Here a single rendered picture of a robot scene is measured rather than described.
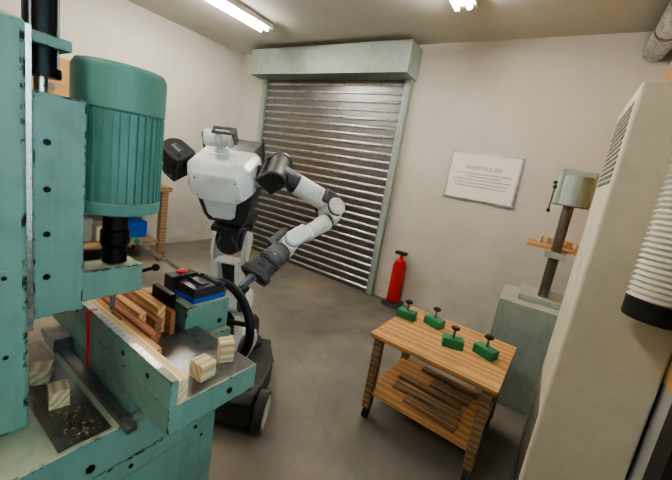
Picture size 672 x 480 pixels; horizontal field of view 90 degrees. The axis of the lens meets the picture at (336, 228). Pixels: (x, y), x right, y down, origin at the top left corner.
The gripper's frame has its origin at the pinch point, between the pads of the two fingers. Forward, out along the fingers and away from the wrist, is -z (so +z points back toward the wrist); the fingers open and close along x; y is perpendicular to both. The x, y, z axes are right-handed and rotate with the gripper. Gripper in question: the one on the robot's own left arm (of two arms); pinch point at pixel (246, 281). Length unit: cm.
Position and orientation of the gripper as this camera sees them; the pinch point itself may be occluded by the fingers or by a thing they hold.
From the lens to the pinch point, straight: 121.8
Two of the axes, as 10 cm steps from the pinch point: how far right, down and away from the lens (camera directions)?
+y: 0.0, -7.5, -6.6
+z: 5.7, -5.4, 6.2
